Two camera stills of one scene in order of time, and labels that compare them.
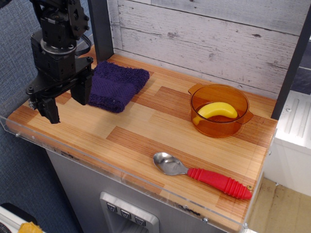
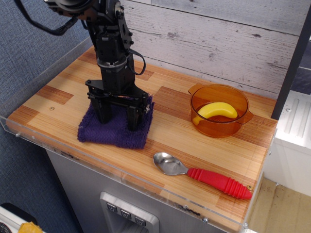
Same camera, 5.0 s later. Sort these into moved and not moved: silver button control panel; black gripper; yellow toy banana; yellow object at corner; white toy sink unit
Moved: black gripper
Not moved: white toy sink unit; silver button control panel; yellow toy banana; yellow object at corner
